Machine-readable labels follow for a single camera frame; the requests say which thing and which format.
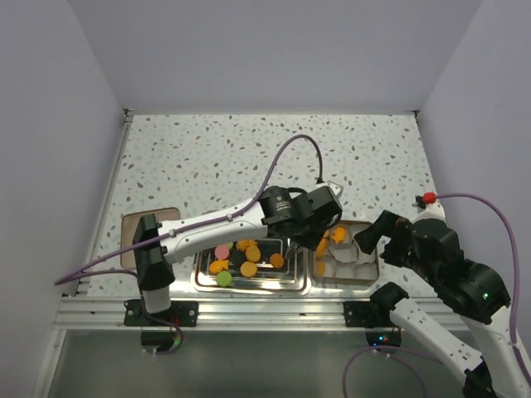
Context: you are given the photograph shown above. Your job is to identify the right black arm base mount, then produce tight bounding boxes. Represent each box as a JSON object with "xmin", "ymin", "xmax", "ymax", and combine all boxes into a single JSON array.
[{"xmin": 343, "ymin": 282, "xmax": 409, "ymax": 328}]

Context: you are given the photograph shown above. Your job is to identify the aluminium table edge rail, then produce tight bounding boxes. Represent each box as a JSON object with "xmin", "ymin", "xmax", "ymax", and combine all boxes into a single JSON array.
[{"xmin": 51, "ymin": 296, "xmax": 474, "ymax": 331}]

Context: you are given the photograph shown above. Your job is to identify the brown tin lid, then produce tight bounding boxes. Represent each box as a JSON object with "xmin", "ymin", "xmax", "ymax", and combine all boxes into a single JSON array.
[{"xmin": 120, "ymin": 207, "xmax": 181, "ymax": 270}]

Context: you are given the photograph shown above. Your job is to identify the orange swirl cookie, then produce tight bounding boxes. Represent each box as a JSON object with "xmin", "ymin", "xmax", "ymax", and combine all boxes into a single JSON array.
[{"xmin": 236, "ymin": 240, "xmax": 256, "ymax": 252}]

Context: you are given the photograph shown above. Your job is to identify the black sandwich cookie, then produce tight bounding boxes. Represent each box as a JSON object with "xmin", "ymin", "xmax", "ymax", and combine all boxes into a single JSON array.
[{"xmin": 229, "ymin": 250, "xmax": 247, "ymax": 267}]

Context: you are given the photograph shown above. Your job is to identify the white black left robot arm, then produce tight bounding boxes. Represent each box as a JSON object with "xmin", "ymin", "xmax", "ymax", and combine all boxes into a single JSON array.
[{"xmin": 133, "ymin": 182, "xmax": 343, "ymax": 326}]

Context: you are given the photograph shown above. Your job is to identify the stainless steel serving tongs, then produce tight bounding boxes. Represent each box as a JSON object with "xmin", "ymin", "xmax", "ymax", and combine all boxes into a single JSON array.
[{"xmin": 284, "ymin": 240, "xmax": 301, "ymax": 260}]

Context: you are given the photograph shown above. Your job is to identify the green macaron cookie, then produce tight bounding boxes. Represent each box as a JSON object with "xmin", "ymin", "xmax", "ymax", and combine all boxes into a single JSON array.
[{"xmin": 216, "ymin": 270, "xmax": 232, "ymax": 288}]

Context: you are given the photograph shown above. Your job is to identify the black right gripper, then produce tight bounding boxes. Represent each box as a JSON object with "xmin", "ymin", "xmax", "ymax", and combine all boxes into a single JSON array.
[{"xmin": 353, "ymin": 207, "xmax": 439, "ymax": 284}]

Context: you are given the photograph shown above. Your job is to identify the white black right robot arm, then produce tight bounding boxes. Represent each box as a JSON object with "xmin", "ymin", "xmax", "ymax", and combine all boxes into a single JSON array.
[{"xmin": 354, "ymin": 202, "xmax": 530, "ymax": 397}]

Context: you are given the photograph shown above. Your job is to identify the orange chip cookie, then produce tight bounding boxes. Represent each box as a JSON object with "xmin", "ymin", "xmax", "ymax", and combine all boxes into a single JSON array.
[{"xmin": 270, "ymin": 253, "xmax": 285, "ymax": 269}]

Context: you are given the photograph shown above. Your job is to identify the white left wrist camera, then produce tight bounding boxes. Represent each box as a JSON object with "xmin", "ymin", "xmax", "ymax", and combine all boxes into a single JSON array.
[{"xmin": 316, "ymin": 181, "xmax": 343, "ymax": 199}]

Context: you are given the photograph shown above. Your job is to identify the orange round biscuit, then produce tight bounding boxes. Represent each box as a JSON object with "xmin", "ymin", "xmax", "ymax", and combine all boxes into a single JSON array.
[
  {"xmin": 245, "ymin": 245, "xmax": 261, "ymax": 263},
  {"xmin": 240, "ymin": 261, "xmax": 258, "ymax": 278}
]

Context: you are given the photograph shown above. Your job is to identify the white paper liner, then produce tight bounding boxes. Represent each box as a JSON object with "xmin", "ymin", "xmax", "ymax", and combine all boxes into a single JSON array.
[
  {"xmin": 335, "ymin": 265, "xmax": 357, "ymax": 280},
  {"xmin": 329, "ymin": 243, "xmax": 358, "ymax": 264},
  {"xmin": 320, "ymin": 256, "xmax": 337, "ymax": 278}
]

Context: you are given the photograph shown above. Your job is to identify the pink macaron cookie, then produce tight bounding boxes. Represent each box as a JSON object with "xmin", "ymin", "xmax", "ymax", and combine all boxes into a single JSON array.
[{"xmin": 214, "ymin": 245, "xmax": 230, "ymax": 260}]

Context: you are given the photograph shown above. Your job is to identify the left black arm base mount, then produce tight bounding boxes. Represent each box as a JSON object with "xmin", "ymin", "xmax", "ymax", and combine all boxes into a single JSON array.
[{"xmin": 124, "ymin": 288, "xmax": 199, "ymax": 328}]

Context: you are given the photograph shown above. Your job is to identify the stainless steel baking tray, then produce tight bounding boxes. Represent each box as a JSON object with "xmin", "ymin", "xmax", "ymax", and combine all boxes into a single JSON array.
[{"xmin": 192, "ymin": 238, "xmax": 309, "ymax": 294}]

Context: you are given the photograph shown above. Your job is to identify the brown cookie tin box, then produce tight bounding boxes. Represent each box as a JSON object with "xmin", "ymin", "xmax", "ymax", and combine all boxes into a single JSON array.
[{"xmin": 309, "ymin": 221, "xmax": 380, "ymax": 289}]

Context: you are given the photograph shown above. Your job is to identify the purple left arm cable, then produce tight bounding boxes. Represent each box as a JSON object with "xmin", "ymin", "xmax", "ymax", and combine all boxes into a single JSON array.
[{"xmin": 53, "ymin": 134, "xmax": 325, "ymax": 287}]

